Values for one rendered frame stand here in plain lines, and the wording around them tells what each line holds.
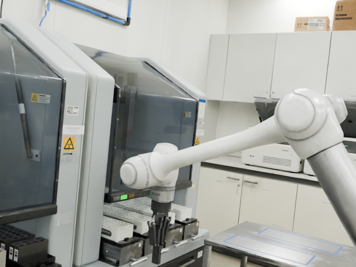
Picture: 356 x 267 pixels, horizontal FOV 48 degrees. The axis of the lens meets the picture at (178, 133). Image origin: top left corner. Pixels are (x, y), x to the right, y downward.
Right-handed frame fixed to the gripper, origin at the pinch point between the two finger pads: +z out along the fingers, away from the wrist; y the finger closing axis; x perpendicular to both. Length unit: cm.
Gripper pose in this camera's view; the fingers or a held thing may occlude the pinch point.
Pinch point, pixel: (156, 254)
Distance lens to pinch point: 156.9
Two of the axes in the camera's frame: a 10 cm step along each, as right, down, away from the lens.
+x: 8.4, 1.0, -5.4
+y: -5.4, -0.1, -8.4
